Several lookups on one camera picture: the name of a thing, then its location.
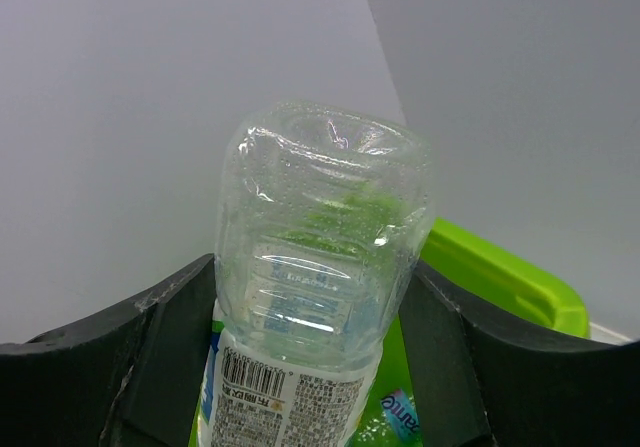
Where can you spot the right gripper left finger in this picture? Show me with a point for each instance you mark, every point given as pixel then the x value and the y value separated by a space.
pixel 128 375

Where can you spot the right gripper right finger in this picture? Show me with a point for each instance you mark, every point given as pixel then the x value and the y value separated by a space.
pixel 482 376

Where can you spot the blue cap water bottle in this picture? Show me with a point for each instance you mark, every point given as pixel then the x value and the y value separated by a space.
pixel 390 421

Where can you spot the clear bottle blue label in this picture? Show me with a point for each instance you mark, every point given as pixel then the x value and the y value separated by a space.
pixel 322 216

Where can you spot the green plastic bin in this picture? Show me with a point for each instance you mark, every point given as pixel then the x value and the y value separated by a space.
pixel 490 272

